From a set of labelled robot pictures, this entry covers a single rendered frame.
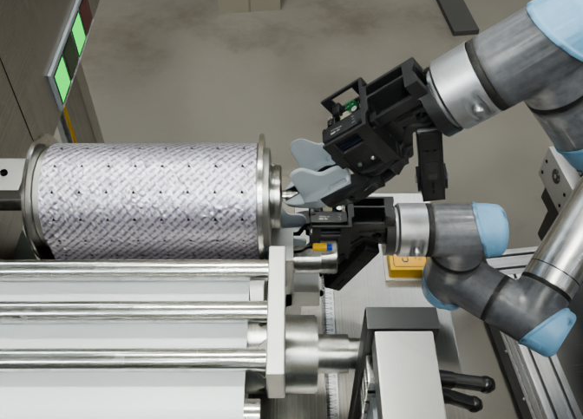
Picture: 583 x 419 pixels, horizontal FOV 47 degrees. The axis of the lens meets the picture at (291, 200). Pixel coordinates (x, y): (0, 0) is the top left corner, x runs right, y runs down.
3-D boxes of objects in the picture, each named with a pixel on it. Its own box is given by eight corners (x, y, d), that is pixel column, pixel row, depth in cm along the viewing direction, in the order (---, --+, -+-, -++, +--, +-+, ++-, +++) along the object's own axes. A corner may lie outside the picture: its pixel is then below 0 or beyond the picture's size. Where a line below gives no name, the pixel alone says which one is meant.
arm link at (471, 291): (472, 335, 100) (488, 294, 91) (409, 295, 104) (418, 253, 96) (497, 300, 104) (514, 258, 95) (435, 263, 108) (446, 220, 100)
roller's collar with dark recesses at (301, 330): (316, 406, 56) (318, 370, 51) (245, 407, 56) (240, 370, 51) (314, 338, 60) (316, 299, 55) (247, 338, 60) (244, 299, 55)
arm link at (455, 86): (494, 75, 68) (512, 129, 63) (455, 97, 70) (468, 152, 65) (458, 27, 64) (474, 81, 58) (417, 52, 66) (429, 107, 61)
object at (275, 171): (282, 227, 82) (281, 229, 75) (265, 227, 82) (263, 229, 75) (282, 166, 82) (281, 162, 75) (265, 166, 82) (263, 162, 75)
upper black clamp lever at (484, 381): (490, 397, 51) (499, 389, 50) (430, 389, 50) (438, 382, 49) (487, 381, 52) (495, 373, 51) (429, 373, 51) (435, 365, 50)
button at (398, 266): (429, 278, 113) (432, 270, 111) (389, 278, 113) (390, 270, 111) (424, 245, 118) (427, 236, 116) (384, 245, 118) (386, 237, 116)
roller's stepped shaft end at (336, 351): (388, 380, 56) (392, 362, 53) (316, 380, 56) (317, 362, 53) (384, 345, 58) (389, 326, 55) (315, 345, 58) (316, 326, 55)
